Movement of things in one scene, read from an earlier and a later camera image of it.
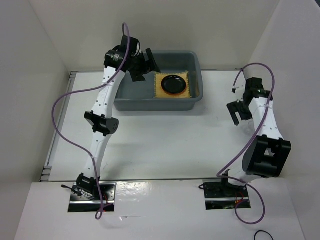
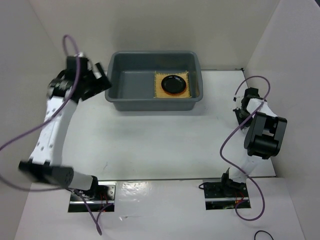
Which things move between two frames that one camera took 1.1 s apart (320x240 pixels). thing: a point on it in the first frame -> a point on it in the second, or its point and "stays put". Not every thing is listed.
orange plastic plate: x=174 y=93 stays put
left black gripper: x=147 y=66 -> x=102 y=83
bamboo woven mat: x=159 y=92 stays put
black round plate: x=174 y=84 stays put
